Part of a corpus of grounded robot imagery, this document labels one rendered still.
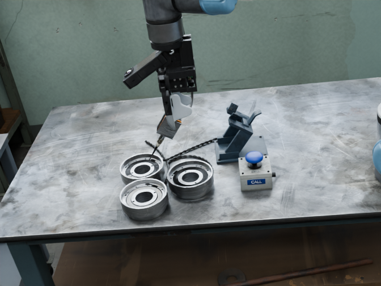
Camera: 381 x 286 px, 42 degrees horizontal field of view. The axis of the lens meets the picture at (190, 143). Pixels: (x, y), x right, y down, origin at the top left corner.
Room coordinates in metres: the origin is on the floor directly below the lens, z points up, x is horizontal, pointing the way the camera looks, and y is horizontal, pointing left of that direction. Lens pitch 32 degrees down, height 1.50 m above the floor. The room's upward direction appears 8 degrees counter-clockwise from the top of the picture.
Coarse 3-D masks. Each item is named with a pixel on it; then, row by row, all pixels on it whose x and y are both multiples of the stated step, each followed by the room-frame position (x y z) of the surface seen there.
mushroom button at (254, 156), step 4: (248, 152) 0.92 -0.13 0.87; (252, 152) 0.92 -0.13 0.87; (256, 152) 0.92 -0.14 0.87; (260, 152) 0.92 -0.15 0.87; (248, 156) 0.91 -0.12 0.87; (252, 156) 0.90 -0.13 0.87; (256, 156) 0.90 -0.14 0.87; (260, 156) 0.90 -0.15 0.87; (248, 160) 0.90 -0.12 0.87; (252, 160) 0.89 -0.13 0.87; (256, 160) 0.89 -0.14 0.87; (260, 160) 0.89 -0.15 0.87; (252, 164) 0.91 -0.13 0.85; (256, 164) 0.91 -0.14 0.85
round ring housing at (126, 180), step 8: (128, 160) 1.01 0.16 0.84; (160, 160) 0.99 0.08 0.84; (120, 168) 0.98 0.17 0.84; (136, 168) 0.99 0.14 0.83; (144, 168) 1.00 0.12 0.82; (152, 168) 0.98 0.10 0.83; (160, 168) 0.96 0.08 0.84; (136, 176) 0.95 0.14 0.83; (152, 176) 0.93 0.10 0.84; (160, 176) 0.95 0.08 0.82
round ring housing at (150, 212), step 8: (128, 184) 0.91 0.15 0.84; (136, 184) 0.92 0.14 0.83; (144, 184) 0.92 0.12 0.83; (152, 184) 0.91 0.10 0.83; (160, 184) 0.90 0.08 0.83; (128, 192) 0.89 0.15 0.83; (136, 192) 0.89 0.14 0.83; (144, 192) 0.89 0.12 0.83; (152, 192) 0.88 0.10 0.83; (120, 200) 0.86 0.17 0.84; (136, 200) 0.88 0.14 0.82; (144, 200) 0.89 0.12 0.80; (152, 200) 0.85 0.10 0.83; (160, 200) 0.84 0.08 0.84; (128, 208) 0.83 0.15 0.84; (136, 208) 0.82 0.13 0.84; (144, 208) 0.82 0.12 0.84; (152, 208) 0.82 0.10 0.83; (160, 208) 0.83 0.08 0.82; (136, 216) 0.82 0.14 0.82; (144, 216) 0.82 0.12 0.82; (152, 216) 0.83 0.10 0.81
